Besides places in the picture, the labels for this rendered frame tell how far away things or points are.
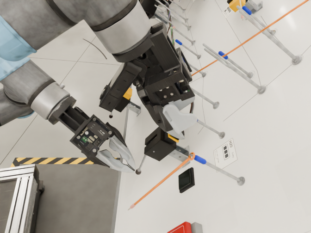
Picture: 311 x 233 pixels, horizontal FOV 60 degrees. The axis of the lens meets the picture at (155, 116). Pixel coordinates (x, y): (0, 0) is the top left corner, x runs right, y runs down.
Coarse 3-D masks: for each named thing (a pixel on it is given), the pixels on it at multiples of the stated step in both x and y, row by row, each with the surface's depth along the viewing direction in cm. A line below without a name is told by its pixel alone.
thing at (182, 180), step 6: (192, 168) 53; (180, 174) 55; (186, 174) 53; (192, 174) 52; (180, 180) 54; (186, 180) 52; (192, 180) 51; (180, 186) 53; (186, 186) 52; (192, 186) 51; (180, 192) 53
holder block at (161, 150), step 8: (160, 128) 54; (152, 136) 55; (160, 136) 52; (152, 144) 53; (160, 144) 52; (168, 144) 52; (144, 152) 54; (152, 152) 54; (160, 152) 54; (168, 152) 54; (160, 160) 56
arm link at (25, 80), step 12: (0, 60) 52; (24, 60) 54; (0, 72) 52; (12, 72) 52; (24, 72) 53; (36, 72) 54; (12, 84) 53; (24, 84) 53; (36, 84) 53; (48, 84) 54; (12, 96) 56; (24, 96) 54; (36, 96) 53
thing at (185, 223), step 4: (180, 224) 44; (184, 224) 43; (188, 224) 43; (176, 228) 44; (180, 228) 43; (184, 228) 43; (188, 228) 43; (168, 232) 46; (172, 232) 45; (176, 232) 44; (180, 232) 43; (184, 232) 42; (188, 232) 42
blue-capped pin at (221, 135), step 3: (198, 120) 48; (201, 123) 49; (204, 123) 49; (207, 126) 49; (210, 129) 50; (213, 129) 50; (216, 132) 50; (219, 132) 51; (222, 132) 51; (219, 135) 51; (222, 135) 51; (219, 138) 51; (222, 138) 51
